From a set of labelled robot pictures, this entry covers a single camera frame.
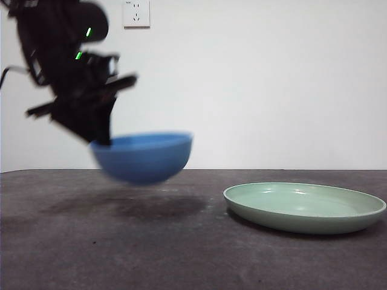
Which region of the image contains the blue ribbed bowl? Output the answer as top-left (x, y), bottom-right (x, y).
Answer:
top-left (89, 130), bottom-right (194, 185)

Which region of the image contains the green round plate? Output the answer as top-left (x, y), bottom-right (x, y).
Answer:
top-left (223, 181), bottom-right (387, 236)

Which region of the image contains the grey flat arm cable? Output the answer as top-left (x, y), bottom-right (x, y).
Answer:
top-left (0, 65), bottom-right (31, 90)

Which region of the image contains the white wall socket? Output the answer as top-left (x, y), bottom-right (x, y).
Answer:
top-left (123, 0), bottom-right (151, 30)

